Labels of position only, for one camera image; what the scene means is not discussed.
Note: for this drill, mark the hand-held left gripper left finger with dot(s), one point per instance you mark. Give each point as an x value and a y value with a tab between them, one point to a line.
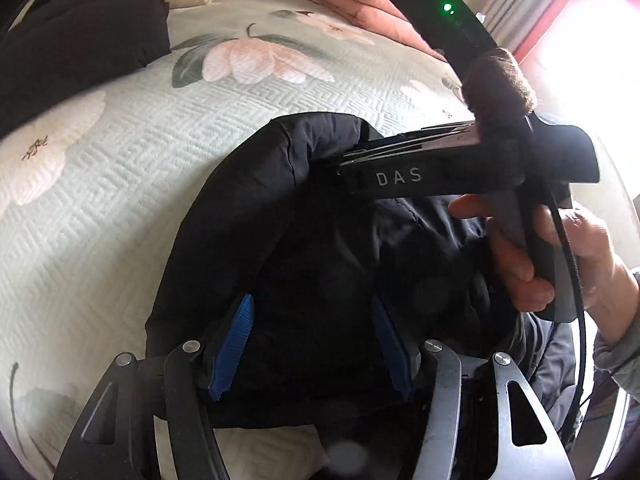
232	345

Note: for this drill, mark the person's right hand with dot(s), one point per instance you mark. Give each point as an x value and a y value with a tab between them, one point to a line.
600	260

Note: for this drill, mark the bed with floral green cover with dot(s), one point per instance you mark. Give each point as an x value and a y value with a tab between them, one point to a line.
125	210

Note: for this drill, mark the orange curtain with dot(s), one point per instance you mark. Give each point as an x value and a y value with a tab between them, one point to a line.
550	35

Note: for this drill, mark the black hooded jacket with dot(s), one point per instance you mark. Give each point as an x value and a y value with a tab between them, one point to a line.
310	260

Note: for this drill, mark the person's right forearm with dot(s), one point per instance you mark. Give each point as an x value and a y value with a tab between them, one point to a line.
622	355

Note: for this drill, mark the grey curtain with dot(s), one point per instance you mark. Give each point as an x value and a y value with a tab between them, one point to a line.
520	5

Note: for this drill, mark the black folded garment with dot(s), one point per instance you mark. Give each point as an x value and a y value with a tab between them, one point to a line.
75	35

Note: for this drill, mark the pink folded blanket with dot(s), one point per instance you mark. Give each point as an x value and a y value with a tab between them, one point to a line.
370	15

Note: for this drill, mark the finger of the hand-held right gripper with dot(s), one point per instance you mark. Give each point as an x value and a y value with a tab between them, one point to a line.
435	131
400	149

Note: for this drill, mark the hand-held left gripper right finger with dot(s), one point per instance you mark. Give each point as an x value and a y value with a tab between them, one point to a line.
392	350

